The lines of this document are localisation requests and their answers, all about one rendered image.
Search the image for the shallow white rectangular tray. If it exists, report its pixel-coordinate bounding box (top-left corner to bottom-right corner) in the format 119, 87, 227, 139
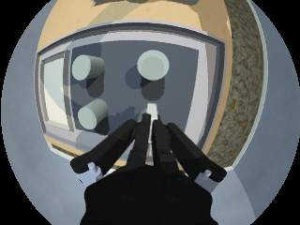
39, 50, 73, 130

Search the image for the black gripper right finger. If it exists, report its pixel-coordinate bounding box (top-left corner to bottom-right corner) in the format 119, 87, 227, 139
150, 104, 227, 203

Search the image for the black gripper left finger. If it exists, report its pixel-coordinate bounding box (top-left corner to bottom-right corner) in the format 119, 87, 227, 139
70, 103, 152, 201

